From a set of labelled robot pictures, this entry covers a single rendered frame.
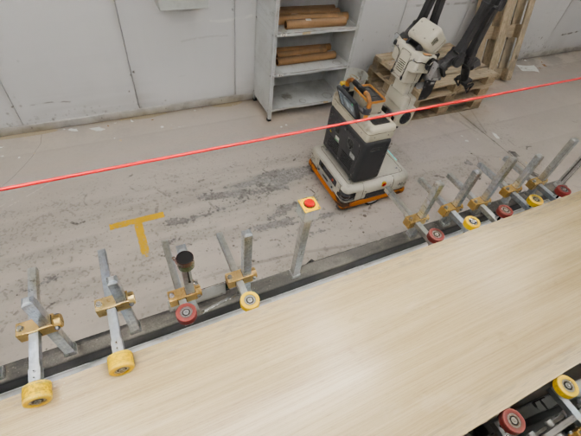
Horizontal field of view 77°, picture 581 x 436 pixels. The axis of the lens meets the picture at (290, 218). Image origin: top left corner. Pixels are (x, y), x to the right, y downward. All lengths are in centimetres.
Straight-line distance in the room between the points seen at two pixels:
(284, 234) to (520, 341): 175
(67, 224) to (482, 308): 278
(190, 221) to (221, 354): 170
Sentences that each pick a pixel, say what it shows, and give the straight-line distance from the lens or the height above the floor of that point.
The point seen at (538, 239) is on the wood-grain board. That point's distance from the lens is 230.
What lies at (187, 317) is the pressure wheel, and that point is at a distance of 152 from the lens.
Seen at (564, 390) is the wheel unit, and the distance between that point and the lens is 185.
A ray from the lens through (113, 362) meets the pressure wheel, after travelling 143.
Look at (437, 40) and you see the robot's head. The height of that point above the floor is 132.
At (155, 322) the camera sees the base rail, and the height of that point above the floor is 70.
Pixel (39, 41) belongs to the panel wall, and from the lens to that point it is 379.
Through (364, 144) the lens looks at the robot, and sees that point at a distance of 277.
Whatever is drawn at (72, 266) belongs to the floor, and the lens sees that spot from 295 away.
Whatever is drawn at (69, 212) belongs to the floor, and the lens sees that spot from 329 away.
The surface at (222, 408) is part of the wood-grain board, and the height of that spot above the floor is 90.
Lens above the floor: 227
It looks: 49 degrees down
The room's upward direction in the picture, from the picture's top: 9 degrees clockwise
